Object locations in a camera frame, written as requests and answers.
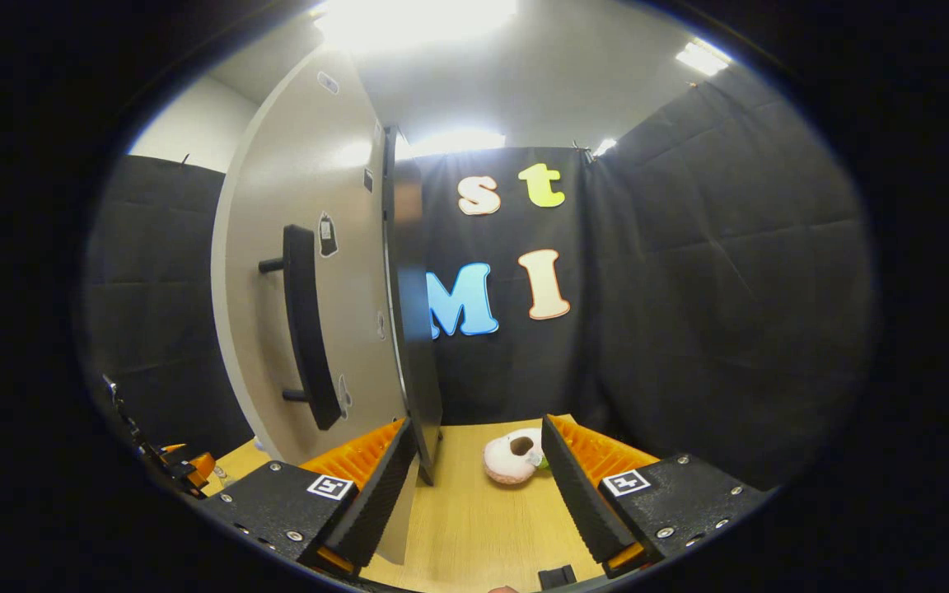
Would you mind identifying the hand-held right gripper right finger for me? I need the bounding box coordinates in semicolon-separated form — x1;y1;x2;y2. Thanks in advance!
540;413;772;580

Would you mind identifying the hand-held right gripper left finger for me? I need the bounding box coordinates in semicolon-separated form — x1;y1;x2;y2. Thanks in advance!
194;418;419;577

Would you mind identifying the grey cabinet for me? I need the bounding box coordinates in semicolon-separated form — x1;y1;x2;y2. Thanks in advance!
382;124;444;485

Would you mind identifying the black door handle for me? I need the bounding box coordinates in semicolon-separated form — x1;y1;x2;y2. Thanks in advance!
258;224;343;432

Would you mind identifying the white cabinet door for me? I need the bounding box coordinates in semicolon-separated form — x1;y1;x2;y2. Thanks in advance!
211;45;422;567

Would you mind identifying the pink plush slipper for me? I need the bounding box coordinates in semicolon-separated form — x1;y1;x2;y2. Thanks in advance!
483;427;549;486

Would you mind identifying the black backdrop cloth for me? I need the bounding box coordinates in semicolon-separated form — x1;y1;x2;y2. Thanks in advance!
83;66;875;491

